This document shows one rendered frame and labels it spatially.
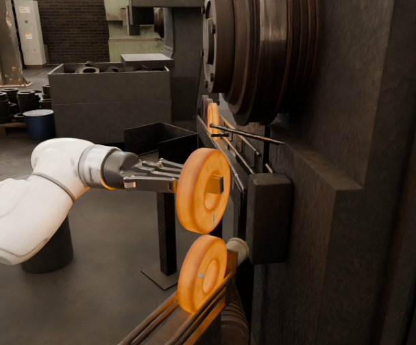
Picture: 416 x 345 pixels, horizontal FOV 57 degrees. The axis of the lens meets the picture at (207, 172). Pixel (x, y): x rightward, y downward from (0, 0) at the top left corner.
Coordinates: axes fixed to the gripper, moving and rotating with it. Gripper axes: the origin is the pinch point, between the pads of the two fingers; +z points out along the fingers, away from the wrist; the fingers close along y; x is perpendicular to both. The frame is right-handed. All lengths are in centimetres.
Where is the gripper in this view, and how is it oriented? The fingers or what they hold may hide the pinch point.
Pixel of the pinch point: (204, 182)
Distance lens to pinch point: 69.4
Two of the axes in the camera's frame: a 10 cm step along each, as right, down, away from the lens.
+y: -4.6, 3.3, -8.2
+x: -0.5, -9.4, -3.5
